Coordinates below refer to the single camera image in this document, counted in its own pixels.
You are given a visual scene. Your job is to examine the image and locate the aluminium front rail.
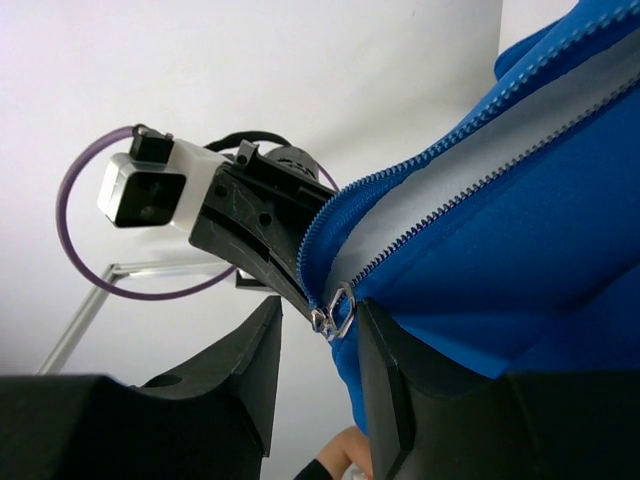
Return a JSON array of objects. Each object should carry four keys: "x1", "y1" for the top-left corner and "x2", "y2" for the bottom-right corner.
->
[{"x1": 36, "y1": 259, "x2": 236, "y2": 375}]

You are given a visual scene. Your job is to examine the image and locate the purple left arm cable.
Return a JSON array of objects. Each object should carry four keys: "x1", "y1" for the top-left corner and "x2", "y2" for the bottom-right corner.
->
[{"x1": 55, "y1": 125, "x2": 341, "y2": 301}]

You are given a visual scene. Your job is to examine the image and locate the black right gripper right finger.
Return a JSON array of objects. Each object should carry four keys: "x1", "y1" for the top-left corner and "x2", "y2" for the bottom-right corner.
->
[{"x1": 358, "y1": 300, "x2": 639, "y2": 479}]

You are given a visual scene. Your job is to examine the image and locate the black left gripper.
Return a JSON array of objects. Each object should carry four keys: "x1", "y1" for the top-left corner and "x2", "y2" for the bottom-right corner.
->
[{"x1": 189, "y1": 131, "x2": 336, "y2": 320}]

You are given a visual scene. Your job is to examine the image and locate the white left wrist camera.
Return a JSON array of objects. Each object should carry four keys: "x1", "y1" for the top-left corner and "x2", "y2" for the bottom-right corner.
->
[{"x1": 97, "y1": 125, "x2": 226, "y2": 233}]

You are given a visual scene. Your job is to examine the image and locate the blue zip-up vest jacket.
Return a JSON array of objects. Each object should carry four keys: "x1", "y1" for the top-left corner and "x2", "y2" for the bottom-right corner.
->
[{"x1": 298, "y1": 1, "x2": 639, "y2": 428}]

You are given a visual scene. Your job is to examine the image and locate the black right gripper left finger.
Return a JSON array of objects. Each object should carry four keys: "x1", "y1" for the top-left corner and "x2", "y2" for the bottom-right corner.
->
[{"x1": 1, "y1": 296, "x2": 282, "y2": 479}]

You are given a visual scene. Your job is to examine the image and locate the person's hand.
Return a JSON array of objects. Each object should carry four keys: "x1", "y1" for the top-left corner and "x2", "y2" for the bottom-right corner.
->
[{"x1": 293, "y1": 426, "x2": 374, "y2": 480}]

